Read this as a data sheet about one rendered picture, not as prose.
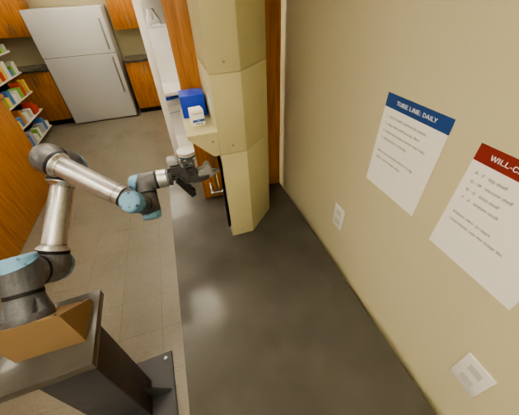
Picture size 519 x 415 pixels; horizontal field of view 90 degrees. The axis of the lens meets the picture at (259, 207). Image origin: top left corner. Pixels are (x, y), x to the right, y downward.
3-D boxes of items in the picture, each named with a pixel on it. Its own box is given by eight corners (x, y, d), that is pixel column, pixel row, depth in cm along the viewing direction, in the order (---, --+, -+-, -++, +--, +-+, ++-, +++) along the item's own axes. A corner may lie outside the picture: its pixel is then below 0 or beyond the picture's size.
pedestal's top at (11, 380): (-8, 407, 87) (-17, 403, 84) (21, 319, 110) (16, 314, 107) (96, 367, 94) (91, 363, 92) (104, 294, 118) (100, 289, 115)
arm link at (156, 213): (135, 221, 99) (128, 193, 100) (147, 221, 111) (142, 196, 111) (156, 216, 100) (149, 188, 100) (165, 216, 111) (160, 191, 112)
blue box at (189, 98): (203, 108, 121) (200, 87, 115) (207, 115, 113) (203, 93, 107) (182, 111, 119) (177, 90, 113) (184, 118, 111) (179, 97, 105)
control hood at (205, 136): (208, 125, 130) (204, 105, 123) (221, 156, 106) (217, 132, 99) (184, 129, 127) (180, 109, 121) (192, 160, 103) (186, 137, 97)
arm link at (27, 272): (-12, 301, 85) (-19, 260, 86) (25, 291, 99) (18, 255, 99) (25, 292, 85) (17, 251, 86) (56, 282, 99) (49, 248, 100)
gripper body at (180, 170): (196, 165, 106) (165, 171, 104) (200, 183, 112) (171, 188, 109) (194, 156, 112) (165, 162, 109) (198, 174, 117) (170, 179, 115)
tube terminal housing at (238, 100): (259, 191, 165) (253, 51, 115) (278, 224, 141) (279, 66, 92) (221, 199, 160) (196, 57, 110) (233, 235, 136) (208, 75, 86)
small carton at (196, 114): (202, 119, 110) (199, 104, 106) (205, 123, 106) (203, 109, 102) (190, 122, 108) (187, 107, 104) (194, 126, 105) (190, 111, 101)
